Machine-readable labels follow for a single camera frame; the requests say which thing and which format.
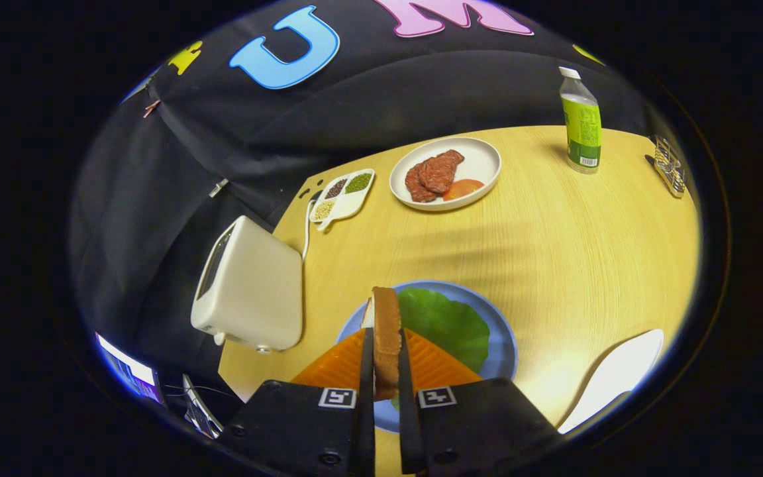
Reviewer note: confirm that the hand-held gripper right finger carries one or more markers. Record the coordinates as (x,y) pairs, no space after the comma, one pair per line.
(406,384)

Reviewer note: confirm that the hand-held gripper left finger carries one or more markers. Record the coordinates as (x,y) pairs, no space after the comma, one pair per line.
(367,377)

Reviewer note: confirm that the toasted bread slice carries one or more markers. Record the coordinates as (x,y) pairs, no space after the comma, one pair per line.
(387,338)

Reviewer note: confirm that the green lettuce leaf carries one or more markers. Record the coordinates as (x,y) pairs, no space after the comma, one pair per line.
(448,324)

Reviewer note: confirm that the blue plate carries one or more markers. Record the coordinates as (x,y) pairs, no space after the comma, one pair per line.
(504,351)

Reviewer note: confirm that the white toaster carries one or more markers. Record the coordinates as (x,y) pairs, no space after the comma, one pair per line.
(255,291)

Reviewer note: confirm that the grey laptop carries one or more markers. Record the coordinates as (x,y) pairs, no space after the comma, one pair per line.
(199,414)

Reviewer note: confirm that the white divided bean dish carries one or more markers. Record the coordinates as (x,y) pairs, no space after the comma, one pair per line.
(348,202)

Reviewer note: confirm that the brown meat piece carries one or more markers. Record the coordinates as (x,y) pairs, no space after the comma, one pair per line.
(414,189)
(441,171)

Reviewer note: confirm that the tomato slice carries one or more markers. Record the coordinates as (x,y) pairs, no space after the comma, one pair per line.
(462,189)

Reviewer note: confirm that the white oval plate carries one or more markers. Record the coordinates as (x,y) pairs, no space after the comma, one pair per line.
(620,371)

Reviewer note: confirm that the round white plate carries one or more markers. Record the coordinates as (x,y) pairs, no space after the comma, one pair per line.
(481,162)

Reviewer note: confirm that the computer monitor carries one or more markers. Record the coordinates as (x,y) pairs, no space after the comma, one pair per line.
(130,371)

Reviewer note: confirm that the silver clip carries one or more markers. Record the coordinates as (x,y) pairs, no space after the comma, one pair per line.
(218,187)

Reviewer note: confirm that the black backdrop cloth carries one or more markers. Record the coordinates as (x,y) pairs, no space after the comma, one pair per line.
(388,86)

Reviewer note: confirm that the green label drink bottle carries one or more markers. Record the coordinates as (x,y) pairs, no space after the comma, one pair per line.
(583,126)

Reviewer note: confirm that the copper clip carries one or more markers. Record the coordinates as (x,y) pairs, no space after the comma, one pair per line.
(152,108)

